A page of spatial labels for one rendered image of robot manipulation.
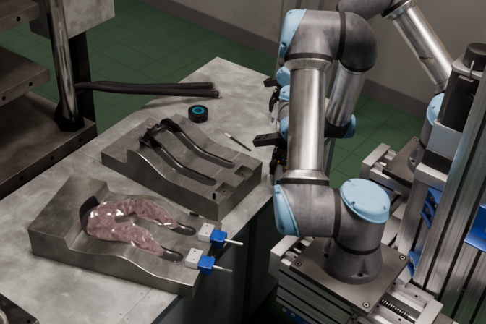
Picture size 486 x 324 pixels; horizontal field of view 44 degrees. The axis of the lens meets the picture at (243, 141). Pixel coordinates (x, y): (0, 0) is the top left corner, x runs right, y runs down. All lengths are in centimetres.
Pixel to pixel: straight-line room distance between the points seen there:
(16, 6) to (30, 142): 51
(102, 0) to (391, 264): 152
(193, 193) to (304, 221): 63
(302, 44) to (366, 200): 39
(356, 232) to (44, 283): 90
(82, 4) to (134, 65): 198
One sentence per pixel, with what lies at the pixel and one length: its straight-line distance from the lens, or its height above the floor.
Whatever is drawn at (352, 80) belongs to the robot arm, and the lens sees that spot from 158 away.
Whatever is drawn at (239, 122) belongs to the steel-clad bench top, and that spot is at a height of 80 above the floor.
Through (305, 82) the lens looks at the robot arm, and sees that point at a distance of 141.
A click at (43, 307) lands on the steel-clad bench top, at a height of 80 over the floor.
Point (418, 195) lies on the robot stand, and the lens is 158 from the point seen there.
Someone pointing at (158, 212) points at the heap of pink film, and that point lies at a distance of 183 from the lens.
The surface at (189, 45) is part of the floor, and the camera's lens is 460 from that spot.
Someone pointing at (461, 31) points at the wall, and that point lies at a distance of 376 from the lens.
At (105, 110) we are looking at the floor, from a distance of 389.
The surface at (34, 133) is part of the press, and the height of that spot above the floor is 79.
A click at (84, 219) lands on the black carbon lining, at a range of 188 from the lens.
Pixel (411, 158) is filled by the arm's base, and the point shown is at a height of 106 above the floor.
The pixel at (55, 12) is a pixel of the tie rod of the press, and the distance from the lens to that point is 214.
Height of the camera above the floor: 217
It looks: 37 degrees down
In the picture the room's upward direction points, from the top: 4 degrees clockwise
